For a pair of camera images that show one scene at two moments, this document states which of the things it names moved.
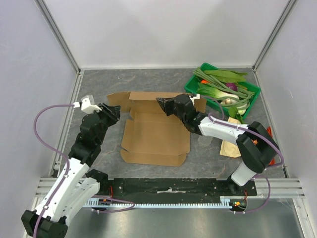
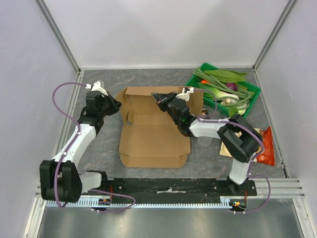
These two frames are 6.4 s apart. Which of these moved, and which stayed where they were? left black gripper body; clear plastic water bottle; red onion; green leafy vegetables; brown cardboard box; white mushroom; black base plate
Moved: left black gripper body; brown cardboard box
Stayed: red onion; black base plate; white mushroom; clear plastic water bottle; green leafy vegetables
